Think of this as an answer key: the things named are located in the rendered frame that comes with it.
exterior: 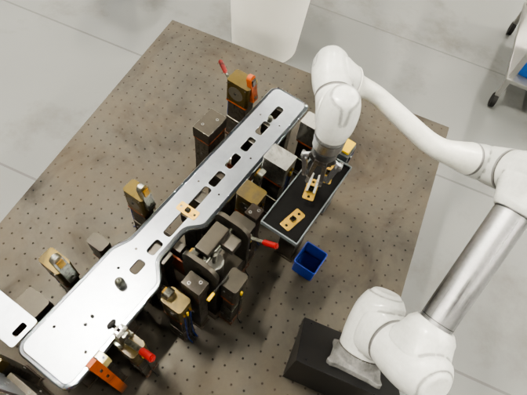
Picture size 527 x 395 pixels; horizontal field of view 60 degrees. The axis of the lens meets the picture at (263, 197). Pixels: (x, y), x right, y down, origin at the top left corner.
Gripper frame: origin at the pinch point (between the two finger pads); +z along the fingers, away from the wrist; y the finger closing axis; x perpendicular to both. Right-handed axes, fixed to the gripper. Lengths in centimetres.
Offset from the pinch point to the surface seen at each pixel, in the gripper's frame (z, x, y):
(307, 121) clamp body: 17.3, -38.2, 10.1
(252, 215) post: 13.4, 11.4, 15.4
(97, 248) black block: 24, 38, 61
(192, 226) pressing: 23.0, 18.8, 34.5
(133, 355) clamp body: 18, 65, 32
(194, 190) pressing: 23.3, 4.6, 39.8
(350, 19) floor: 123, -248, 15
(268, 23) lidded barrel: 83, -164, 63
